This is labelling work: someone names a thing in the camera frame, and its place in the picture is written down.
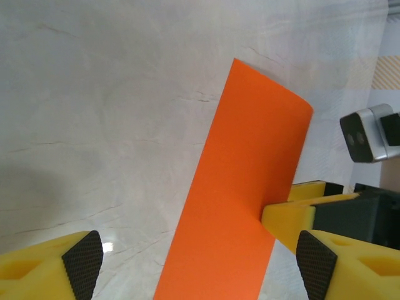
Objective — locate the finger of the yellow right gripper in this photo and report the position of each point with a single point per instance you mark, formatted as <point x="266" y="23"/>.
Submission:
<point x="287" y="222"/>
<point x="307" y="191"/>

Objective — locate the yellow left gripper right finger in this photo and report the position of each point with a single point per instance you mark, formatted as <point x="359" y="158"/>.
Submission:
<point x="359" y="275"/>

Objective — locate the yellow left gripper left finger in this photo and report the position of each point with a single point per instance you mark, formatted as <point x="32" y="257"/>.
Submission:
<point x="31" y="275"/>

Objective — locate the orange paper sheet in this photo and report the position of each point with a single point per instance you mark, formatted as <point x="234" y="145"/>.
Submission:
<point x="234" y="187"/>

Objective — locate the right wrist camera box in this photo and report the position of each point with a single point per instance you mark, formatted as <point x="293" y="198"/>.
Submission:
<point x="356" y="137"/>

